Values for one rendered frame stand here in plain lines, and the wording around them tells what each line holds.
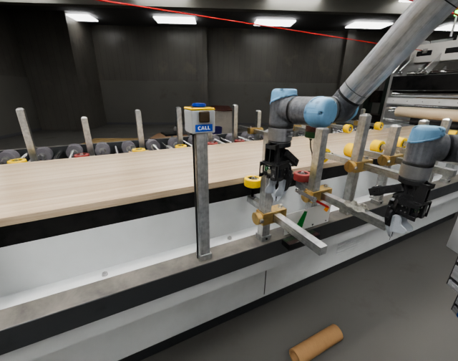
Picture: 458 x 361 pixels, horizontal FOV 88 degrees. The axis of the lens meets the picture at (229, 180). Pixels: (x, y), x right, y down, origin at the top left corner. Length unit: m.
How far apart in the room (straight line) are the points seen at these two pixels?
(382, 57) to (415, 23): 0.08
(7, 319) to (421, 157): 1.19
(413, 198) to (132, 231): 0.96
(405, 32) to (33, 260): 1.22
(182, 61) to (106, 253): 9.11
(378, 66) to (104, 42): 10.17
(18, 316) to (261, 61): 9.62
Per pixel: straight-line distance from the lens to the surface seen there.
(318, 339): 1.53
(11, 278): 1.10
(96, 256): 1.05
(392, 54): 0.71
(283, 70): 10.06
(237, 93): 9.72
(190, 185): 0.98
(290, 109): 0.68
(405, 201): 0.88
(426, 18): 0.71
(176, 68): 9.84
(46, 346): 1.01
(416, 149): 0.84
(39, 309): 0.90
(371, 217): 0.98
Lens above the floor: 1.26
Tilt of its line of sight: 21 degrees down
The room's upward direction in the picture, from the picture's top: 1 degrees clockwise
